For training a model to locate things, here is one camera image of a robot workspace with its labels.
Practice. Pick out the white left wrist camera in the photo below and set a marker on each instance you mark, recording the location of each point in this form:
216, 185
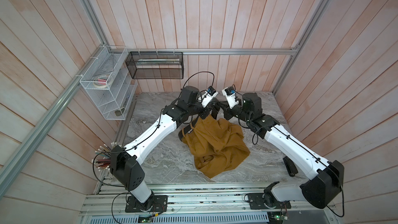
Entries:
208, 96

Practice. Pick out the aluminium base platform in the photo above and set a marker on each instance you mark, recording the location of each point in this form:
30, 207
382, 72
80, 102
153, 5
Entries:
204, 203

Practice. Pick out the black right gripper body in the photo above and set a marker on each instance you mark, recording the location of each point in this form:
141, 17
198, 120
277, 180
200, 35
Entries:
238, 111

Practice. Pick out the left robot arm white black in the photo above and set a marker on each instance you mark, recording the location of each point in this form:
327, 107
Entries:
125, 162

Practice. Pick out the white wire mesh shelf rack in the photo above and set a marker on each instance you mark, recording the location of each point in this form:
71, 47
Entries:
113, 102

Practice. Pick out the mustard yellow trousers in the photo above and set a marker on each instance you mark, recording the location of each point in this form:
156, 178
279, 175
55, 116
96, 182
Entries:
216, 145

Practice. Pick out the black wire mesh basket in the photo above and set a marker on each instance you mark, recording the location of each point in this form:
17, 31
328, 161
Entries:
155, 65

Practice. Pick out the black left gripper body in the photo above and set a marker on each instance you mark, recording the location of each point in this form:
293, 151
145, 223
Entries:
203, 111

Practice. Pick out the black leather belt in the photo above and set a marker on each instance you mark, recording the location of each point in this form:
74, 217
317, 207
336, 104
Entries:
188, 128

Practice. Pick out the black stapler on table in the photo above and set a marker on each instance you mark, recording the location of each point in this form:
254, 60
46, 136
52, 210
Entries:
290, 166

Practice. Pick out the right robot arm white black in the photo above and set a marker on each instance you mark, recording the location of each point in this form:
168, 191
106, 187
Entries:
325, 178

